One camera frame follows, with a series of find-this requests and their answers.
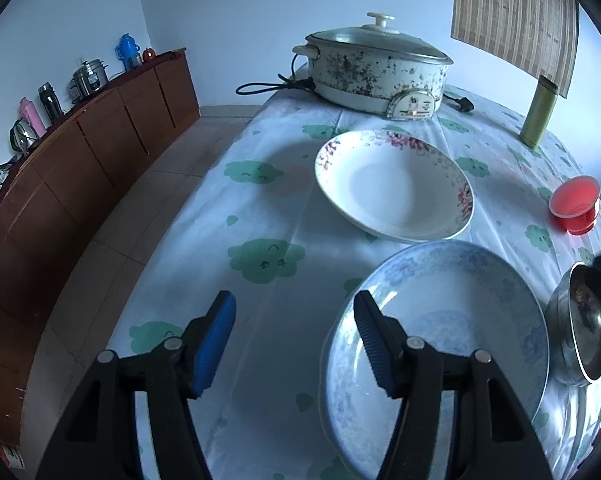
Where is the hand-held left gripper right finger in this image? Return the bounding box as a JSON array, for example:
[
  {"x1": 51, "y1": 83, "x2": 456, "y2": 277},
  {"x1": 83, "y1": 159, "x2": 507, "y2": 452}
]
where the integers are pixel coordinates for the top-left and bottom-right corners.
[{"x1": 353, "y1": 290, "x2": 553, "y2": 480}]

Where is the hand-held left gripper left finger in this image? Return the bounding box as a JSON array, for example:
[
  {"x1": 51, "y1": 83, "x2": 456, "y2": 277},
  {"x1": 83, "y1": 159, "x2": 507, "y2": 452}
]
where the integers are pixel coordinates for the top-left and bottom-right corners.
[{"x1": 35, "y1": 290, "x2": 238, "y2": 480}]

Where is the large stainless steel bowl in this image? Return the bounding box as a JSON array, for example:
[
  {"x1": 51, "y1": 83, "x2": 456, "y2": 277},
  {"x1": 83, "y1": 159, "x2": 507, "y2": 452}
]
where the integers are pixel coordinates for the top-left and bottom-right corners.
[{"x1": 545, "y1": 261, "x2": 601, "y2": 386}]

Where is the red plastic cup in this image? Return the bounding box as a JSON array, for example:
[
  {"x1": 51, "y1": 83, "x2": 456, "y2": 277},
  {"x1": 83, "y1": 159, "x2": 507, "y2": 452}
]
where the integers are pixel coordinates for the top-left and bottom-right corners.
[{"x1": 549, "y1": 175, "x2": 601, "y2": 235}]

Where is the blue patterned plate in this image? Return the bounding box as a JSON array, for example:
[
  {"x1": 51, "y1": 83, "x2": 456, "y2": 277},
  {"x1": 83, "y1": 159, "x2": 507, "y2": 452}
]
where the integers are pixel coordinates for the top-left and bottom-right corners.
[{"x1": 319, "y1": 240, "x2": 551, "y2": 480}]

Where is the white floral plate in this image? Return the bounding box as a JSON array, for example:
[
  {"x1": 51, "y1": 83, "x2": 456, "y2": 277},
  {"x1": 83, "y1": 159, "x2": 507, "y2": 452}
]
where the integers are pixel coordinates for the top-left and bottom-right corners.
[{"x1": 314, "y1": 129, "x2": 475, "y2": 243}]

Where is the green thermos bottle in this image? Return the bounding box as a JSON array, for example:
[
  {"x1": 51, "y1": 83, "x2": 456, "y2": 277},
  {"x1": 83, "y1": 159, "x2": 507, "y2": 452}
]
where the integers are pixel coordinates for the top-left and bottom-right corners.
[{"x1": 519, "y1": 76, "x2": 561, "y2": 151}]

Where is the brown wooden sideboard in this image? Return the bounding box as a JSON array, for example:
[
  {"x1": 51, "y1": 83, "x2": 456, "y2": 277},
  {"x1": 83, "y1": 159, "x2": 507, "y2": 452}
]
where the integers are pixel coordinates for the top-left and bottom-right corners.
[{"x1": 0, "y1": 47, "x2": 201, "y2": 448}]

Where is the red white cardboard box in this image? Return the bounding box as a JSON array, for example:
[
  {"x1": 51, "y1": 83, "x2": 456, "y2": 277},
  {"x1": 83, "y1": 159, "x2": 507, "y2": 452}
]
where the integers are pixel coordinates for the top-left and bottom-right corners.
[{"x1": 0, "y1": 435, "x2": 28, "y2": 471}]

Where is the speckled white electric pot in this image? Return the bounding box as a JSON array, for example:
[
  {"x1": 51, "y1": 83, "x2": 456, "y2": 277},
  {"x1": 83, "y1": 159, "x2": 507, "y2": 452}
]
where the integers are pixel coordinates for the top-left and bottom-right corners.
[{"x1": 293, "y1": 42, "x2": 453, "y2": 122}]

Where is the bamboo window blind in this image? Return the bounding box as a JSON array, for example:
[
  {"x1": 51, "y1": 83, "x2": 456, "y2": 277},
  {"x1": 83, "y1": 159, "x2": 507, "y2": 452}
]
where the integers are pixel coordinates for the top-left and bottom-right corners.
[{"x1": 450, "y1": 0, "x2": 580, "y2": 98}]

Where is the silver electric kettle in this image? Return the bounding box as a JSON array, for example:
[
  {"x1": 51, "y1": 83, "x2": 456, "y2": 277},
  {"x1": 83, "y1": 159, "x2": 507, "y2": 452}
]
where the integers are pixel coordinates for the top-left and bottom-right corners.
[{"x1": 9, "y1": 117, "x2": 40, "y2": 156}]

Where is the pink thermos flask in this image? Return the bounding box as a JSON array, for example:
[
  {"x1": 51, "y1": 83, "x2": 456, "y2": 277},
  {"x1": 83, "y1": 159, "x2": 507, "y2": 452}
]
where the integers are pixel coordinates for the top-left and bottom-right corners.
[{"x1": 19, "y1": 97, "x2": 48, "y2": 138}]

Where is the stainless steel cooker pot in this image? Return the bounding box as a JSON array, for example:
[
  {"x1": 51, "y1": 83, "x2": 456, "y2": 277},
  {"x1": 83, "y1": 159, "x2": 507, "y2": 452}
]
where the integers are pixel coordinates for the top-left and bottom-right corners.
[{"x1": 69, "y1": 58, "x2": 110, "y2": 103}]

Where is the black thermos flask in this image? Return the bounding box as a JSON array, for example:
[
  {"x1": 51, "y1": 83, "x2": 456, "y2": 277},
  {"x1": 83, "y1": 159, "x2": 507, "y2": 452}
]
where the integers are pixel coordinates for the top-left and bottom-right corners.
[{"x1": 38, "y1": 82, "x2": 64, "y2": 123}]

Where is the glass pot lid white knob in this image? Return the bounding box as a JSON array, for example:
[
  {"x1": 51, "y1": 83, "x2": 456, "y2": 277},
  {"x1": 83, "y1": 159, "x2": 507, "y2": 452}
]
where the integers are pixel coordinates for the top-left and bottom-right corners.
[{"x1": 305, "y1": 12, "x2": 453, "y2": 66}]

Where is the blue thermos jug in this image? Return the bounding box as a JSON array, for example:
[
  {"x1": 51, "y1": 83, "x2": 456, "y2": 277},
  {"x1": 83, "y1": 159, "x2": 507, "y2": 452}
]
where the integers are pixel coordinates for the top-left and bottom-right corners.
[{"x1": 114, "y1": 33, "x2": 141, "y2": 72}]

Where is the black power cord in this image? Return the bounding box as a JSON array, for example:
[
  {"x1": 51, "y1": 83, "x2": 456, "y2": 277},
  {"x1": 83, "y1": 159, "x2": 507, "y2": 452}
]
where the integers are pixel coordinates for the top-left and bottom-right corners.
[{"x1": 235, "y1": 72, "x2": 475, "y2": 112}]

